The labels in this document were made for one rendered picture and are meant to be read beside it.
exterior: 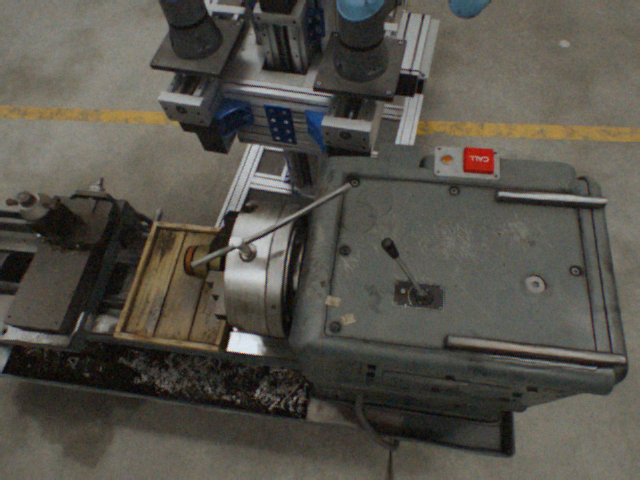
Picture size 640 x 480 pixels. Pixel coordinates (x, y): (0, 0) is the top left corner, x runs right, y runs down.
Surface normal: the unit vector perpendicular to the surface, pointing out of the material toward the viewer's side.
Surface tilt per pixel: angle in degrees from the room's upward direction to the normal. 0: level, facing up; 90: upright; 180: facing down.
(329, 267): 0
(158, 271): 0
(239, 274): 28
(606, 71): 0
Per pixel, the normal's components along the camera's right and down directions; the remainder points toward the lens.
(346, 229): -0.07, -0.44
